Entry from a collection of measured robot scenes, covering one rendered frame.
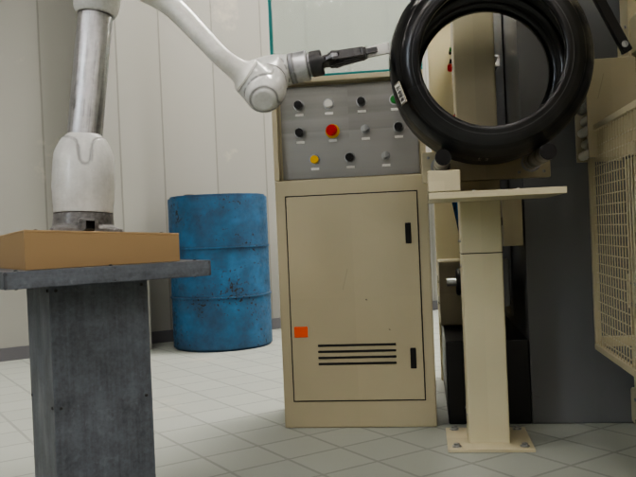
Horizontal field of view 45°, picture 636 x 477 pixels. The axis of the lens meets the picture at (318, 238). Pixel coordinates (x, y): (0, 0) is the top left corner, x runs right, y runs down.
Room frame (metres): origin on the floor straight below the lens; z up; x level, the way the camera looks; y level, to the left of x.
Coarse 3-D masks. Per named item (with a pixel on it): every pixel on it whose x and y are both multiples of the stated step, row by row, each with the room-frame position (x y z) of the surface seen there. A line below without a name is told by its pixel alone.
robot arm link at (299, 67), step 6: (288, 54) 2.25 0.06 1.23; (294, 54) 2.24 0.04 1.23; (300, 54) 2.24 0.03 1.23; (306, 54) 2.26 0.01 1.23; (288, 60) 2.23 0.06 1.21; (294, 60) 2.23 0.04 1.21; (300, 60) 2.23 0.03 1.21; (306, 60) 2.23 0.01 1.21; (294, 66) 2.23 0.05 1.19; (300, 66) 2.23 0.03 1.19; (306, 66) 2.23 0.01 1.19; (294, 72) 2.23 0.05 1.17; (300, 72) 2.23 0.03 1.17; (306, 72) 2.23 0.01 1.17; (294, 78) 2.24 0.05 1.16; (300, 78) 2.25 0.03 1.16; (306, 78) 2.25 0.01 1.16
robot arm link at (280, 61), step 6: (276, 54) 2.26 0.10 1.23; (282, 54) 2.26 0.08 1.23; (252, 60) 2.26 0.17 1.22; (258, 60) 2.24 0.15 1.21; (264, 60) 2.23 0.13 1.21; (270, 60) 2.22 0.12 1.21; (276, 60) 2.22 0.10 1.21; (282, 60) 2.24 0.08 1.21; (276, 66) 2.19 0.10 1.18; (282, 66) 2.22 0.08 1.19; (288, 66) 2.23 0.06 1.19; (288, 72) 2.23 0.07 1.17; (288, 78) 2.24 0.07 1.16; (288, 84) 2.25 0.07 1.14
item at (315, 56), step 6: (312, 54) 2.23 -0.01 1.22; (318, 54) 2.23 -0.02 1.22; (312, 60) 2.23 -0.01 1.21; (318, 60) 2.23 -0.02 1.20; (324, 60) 2.22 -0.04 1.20; (330, 60) 2.22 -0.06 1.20; (336, 60) 2.23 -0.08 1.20; (312, 66) 2.23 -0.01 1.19; (318, 66) 2.23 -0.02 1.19; (324, 66) 2.27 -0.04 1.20; (312, 72) 2.24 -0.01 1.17; (318, 72) 2.24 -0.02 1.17; (324, 72) 2.25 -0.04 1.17
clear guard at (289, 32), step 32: (288, 0) 2.82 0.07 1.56; (320, 0) 2.80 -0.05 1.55; (352, 0) 2.79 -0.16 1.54; (384, 0) 2.77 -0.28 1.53; (288, 32) 2.82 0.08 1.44; (320, 32) 2.80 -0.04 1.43; (352, 32) 2.79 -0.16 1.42; (384, 32) 2.77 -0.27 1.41; (352, 64) 2.79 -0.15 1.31; (384, 64) 2.77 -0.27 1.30
